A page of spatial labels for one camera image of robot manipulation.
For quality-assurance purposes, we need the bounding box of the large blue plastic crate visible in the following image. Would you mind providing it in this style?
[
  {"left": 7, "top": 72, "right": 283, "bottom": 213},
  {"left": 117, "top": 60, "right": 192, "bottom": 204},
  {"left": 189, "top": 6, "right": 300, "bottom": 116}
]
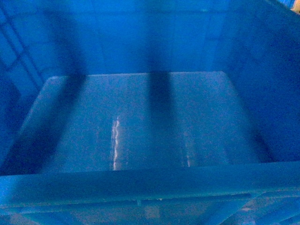
[{"left": 0, "top": 0, "right": 300, "bottom": 225}]

